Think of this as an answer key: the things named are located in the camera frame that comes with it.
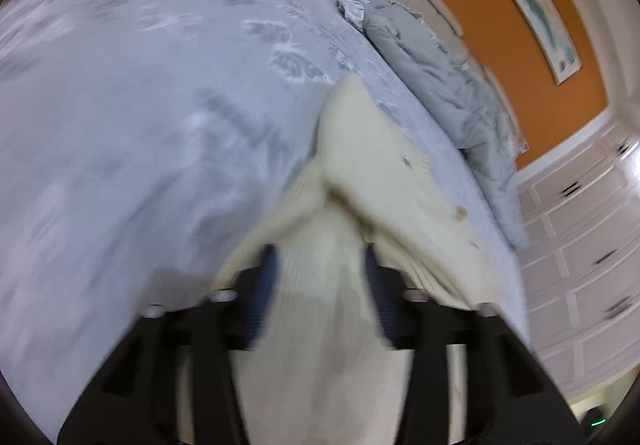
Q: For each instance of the framed wall painting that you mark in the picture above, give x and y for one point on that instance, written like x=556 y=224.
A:
x=530 y=0

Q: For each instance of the white ruffled pillow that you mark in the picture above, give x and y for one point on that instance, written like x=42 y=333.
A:
x=352 y=7

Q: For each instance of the cream knit sweater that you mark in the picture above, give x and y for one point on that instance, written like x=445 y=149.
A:
x=360 y=205

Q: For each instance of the grey leaf-print bedspread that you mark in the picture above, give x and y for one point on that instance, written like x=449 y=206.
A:
x=150 y=125

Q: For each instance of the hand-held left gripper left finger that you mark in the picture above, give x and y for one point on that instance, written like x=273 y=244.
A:
x=261 y=295

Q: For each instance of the grey rumpled duvet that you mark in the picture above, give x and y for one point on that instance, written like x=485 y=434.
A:
x=445 y=90

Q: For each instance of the white panelled wardrobe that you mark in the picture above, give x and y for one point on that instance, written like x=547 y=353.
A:
x=575 y=250

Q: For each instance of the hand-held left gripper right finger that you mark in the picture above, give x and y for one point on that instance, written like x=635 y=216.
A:
x=376 y=295

